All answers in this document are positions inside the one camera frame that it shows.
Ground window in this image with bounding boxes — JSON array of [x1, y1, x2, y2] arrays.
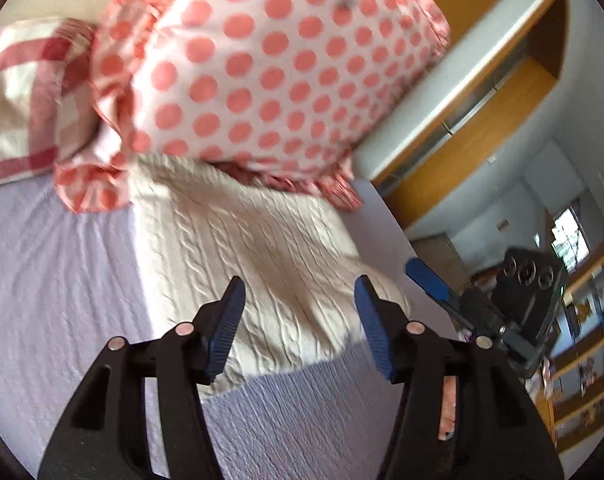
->
[[550, 206, 591, 276]]

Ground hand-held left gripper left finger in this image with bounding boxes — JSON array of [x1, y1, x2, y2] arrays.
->
[[37, 276, 247, 480]]

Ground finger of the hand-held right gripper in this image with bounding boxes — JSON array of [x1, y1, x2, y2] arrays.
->
[[405, 258, 482, 333]]

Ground wooden bookshelf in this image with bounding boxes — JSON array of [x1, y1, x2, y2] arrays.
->
[[532, 235, 604, 453]]

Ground wooden wall cabinet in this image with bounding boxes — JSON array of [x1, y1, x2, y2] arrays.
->
[[352, 0, 570, 231]]

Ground lilac bed sheet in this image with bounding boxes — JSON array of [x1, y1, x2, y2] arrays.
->
[[0, 160, 457, 480]]

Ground red and cream checked pillow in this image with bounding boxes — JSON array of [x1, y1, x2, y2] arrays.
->
[[0, 17, 99, 190]]

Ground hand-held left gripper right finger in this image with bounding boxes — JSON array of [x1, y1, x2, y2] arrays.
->
[[354, 275, 565, 480]]

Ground cream cable-knit sweater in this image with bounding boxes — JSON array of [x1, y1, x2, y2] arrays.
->
[[130, 154, 413, 397]]

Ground pink polka dot pillow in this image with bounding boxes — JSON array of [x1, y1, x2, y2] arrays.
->
[[53, 0, 453, 214]]

